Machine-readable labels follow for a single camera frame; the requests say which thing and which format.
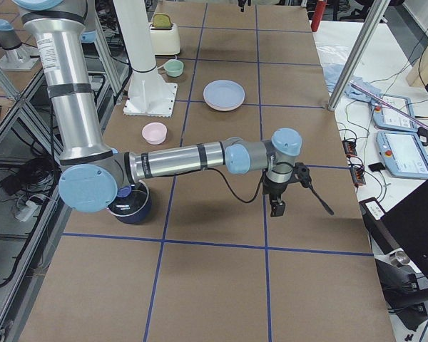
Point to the upper teach pendant tablet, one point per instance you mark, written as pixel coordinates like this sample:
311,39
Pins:
388,119

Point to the clear plastic bag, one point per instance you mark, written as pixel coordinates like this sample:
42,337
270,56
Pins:
332,53

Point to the teach pendant tablet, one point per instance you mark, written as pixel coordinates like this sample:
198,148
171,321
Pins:
403,154
388,119

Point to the blue plate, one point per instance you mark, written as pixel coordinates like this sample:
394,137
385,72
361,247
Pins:
224,92

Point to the lower teach pendant tablet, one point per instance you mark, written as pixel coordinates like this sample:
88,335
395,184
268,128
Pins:
403,154

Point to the dark blue pot with lid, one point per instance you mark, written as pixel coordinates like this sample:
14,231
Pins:
132,203

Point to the black laptop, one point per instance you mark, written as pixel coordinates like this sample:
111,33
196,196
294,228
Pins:
404,226

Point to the toast slice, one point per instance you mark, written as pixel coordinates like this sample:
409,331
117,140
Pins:
162,21

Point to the red cylinder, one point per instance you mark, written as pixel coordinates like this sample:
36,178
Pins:
318,14

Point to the white pedestal column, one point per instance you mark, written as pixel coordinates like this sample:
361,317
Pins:
148,93

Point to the pink plate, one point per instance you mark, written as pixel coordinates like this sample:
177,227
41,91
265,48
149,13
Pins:
223,108

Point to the green bowl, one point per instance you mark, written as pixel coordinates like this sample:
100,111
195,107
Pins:
173,68

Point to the pink bowl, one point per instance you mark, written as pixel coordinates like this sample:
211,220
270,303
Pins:
154,133

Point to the aluminium frame post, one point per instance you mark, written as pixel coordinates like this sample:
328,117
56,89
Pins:
366,32

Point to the cream toaster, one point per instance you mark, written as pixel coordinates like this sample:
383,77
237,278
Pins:
165,41

